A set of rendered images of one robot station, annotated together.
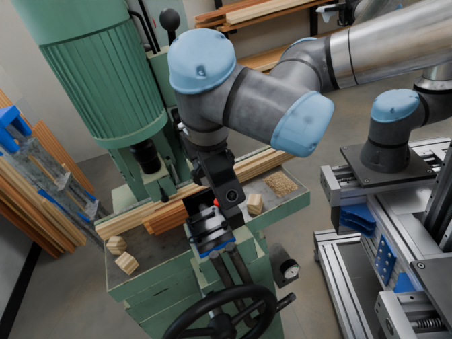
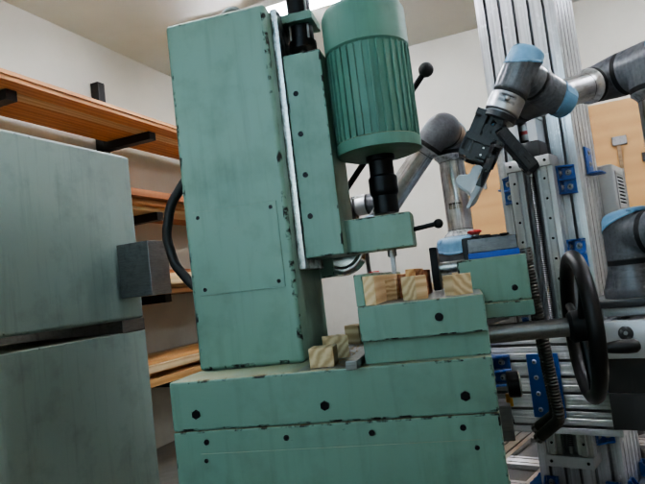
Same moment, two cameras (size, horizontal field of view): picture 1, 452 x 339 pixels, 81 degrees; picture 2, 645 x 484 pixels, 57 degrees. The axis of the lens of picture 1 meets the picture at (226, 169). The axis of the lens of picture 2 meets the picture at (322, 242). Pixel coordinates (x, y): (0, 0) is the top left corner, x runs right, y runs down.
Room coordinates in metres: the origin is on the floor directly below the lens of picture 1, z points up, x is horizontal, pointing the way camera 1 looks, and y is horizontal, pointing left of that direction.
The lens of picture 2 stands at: (0.15, 1.33, 0.94)
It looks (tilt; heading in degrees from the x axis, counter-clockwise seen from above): 4 degrees up; 298
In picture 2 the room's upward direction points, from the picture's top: 7 degrees counter-clockwise
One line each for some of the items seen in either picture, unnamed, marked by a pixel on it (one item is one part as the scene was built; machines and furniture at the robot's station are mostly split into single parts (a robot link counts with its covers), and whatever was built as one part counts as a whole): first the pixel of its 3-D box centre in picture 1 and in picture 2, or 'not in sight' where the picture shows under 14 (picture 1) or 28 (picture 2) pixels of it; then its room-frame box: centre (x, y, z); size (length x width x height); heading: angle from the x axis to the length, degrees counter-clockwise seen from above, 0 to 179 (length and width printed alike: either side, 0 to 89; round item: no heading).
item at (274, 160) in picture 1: (227, 181); (406, 285); (0.65, 0.01, 0.92); 0.56 x 0.02 x 0.04; 105
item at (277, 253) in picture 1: (280, 264); (486, 420); (0.53, -0.10, 0.58); 0.12 x 0.08 x 0.08; 15
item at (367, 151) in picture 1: (385, 146); not in sight; (0.67, -0.54, 0.87); 0.15 x 0.15 x 0.10
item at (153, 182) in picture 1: (157, 177); (380, 237); (0.62, 0.19, 1.03); 0.14 x 0.07 x 0.09; 15
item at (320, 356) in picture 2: not in sight; (323, 355); (0.68, 0.39, 0.82); 0.04 x 0.04 x 0.03; 18
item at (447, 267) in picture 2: (205, 211); (449, 267); (0.51, 0.08, 0.95); 0.09 x 0.07 x 0.09; 105
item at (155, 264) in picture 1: (212, 229); (454, 304); (0.51, 0.08, 0.87); 0.61 x 0.30 x 0.06; 105
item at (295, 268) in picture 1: (289, 269); (513, 388); (0.46, -0.11, 0.65); 0.06 x 0.04 x 0.08; 105
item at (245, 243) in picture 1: (219, 241); (491, 278); (0.43, 0.06, 0.91); 0.15 x 0.14 x 0.09; 105
